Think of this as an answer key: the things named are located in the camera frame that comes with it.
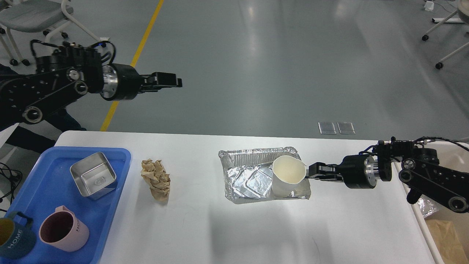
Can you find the grey office chair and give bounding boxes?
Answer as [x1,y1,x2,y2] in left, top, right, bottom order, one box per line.
[0,0,109,66]

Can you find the chair base right background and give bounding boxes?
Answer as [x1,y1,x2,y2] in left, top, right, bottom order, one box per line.
[422,0,469,70]

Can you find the person in white sweater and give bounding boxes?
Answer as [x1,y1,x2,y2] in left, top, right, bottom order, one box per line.
[5,109,87,154]

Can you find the brown paper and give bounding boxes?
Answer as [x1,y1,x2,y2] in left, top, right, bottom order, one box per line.
[425,219,469,264]
[140,159,171,202]

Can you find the right floor socket plate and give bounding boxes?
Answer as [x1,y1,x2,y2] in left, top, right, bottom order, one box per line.
[337,122,356,135]

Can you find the stainless steel rectangular container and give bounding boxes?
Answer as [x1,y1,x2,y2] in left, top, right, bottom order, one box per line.
[70,152,117,200]

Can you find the blue plastic tray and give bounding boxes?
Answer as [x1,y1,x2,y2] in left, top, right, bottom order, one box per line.
[1,147,131,264]

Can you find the dark blue HOME mug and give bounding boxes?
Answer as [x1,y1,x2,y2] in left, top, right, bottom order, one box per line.
[0,211,37,259]

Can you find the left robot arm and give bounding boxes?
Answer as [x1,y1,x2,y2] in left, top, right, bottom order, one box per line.
[0,40,183,130]

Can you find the floor socket plate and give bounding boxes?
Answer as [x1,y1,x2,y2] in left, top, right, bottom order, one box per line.
[318,121,337,135]
[337,122,356,135]

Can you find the white power adapter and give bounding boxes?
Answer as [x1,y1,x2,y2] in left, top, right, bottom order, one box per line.
[423,0,435,12]

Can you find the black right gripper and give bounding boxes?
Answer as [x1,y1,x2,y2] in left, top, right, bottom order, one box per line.
[306,154,392,189]

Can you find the brown paper in bin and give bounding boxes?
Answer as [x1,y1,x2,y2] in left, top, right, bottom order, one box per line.
[425,219,469,264]

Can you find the white paper cup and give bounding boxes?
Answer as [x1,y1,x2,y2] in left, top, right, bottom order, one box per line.
[272,155,307,197]

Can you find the left floor socket plate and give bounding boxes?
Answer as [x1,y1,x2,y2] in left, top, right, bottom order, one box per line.
[318,121,337,135]

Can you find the aluminium foil tray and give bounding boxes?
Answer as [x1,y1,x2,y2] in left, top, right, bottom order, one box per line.
[218,146,311,204]

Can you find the white side table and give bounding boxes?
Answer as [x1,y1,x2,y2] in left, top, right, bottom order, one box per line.
[0,123,19,148]

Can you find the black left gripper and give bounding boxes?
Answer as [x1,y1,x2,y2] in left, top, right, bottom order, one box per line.
[101,63,183,101]

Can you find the black cables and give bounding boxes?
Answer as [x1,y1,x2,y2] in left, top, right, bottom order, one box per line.
[0,162,24,213]

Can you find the pink mug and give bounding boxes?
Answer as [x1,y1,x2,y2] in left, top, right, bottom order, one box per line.
[38,205,89,252]

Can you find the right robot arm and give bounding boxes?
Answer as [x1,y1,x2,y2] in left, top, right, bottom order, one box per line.
[306,136,469,213]

